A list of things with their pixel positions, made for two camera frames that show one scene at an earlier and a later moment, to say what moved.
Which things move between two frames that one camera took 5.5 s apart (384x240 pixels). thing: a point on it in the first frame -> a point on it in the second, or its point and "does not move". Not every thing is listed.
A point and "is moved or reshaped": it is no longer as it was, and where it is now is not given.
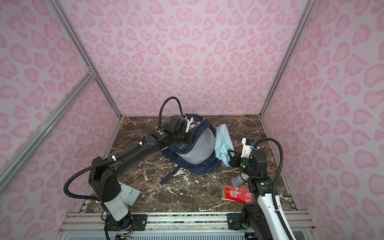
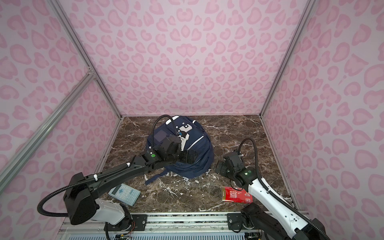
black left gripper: x=190 y=138 -> x=187 y=159
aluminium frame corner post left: x=69 y=28 does not move
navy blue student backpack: x=199 y=157 is moved or reshaped
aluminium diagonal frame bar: x=8 y=167 does not move
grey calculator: x=129 y=195 does not move
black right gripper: x=233 y=159 -> x=223 y=166
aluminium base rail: x=170 y=226 does not move
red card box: x=236 y=194 does not move
